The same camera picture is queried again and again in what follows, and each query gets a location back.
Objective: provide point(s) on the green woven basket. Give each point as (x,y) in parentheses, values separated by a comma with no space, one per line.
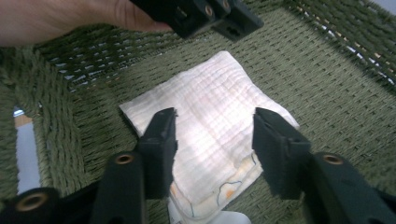
(327,93)

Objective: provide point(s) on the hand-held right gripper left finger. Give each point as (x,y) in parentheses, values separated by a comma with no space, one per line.
(162,149)

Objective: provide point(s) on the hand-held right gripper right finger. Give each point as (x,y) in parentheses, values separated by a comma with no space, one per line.
(277,152)

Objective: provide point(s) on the cream egg print cloth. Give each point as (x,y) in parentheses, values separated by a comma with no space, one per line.
(211,102)

